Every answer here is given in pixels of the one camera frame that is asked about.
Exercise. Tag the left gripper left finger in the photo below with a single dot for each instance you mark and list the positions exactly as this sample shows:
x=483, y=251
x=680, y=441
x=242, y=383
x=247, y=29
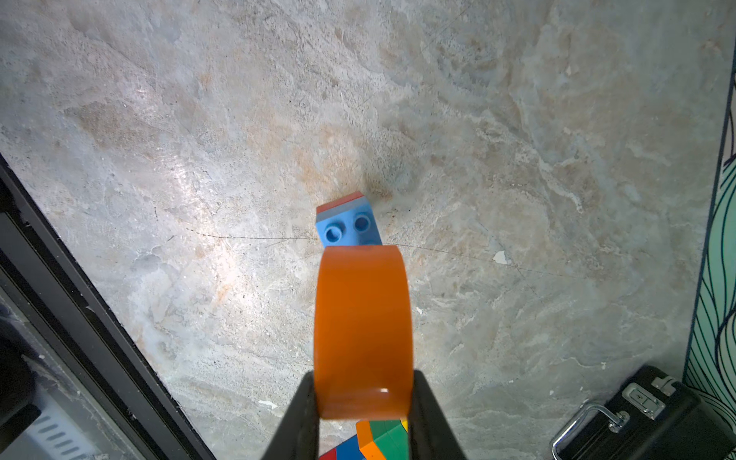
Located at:
x=297, y=436

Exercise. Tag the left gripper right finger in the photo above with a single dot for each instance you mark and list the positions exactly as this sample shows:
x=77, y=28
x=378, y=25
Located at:
x=429, y=434

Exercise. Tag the red square lego brick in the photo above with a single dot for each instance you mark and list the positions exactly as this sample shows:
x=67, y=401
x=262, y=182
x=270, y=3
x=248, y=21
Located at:
x=329, y=455

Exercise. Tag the green long lego brick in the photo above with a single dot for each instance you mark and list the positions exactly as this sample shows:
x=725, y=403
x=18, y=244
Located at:
x=391, y=439

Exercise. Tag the orange curved lego brick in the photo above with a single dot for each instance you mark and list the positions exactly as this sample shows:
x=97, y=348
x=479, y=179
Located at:
x=363, y=345

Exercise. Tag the light blue lego brick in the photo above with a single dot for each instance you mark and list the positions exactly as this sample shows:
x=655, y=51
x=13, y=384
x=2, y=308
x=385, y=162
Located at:
x=351, y=224

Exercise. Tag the blue square lego brick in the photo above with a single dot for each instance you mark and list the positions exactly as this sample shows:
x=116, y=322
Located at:
x=349, y=450

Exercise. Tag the orange long lego brick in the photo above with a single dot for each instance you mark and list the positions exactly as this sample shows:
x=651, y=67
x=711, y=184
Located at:
x=366, y=442

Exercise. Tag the red long lego brick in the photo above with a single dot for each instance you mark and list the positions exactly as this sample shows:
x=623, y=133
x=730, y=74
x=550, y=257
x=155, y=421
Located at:
x=338, y=202

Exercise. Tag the black briefcase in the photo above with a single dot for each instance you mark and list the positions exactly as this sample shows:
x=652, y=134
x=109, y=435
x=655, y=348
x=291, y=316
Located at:
x=651, y=416

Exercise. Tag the white slotted cable duct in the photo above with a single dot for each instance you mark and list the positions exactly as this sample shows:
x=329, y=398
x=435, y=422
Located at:
x=56, y=433

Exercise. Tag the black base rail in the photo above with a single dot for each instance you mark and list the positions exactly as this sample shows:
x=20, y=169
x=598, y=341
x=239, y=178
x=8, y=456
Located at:
x=51, y=290

